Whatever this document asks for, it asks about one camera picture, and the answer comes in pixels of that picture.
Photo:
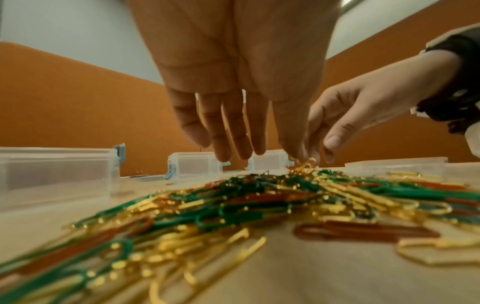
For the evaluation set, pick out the person's right hand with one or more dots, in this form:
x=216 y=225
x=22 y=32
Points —
x=375 y=95

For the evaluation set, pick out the person's left hand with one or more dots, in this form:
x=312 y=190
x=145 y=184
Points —
x=240 y=59

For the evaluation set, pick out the transparent box with blue latches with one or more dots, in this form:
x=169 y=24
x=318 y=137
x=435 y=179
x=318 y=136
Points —
x=268 y=161
x=195 y=166
x=56 y=172

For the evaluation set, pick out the pile of colored paper clips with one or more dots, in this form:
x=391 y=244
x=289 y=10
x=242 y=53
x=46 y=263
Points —
x=240 y=193

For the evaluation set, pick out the clear plastic lid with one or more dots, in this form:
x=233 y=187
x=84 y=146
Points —
x=397 y=164

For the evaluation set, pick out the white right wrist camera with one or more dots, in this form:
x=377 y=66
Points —
x=474 y=139

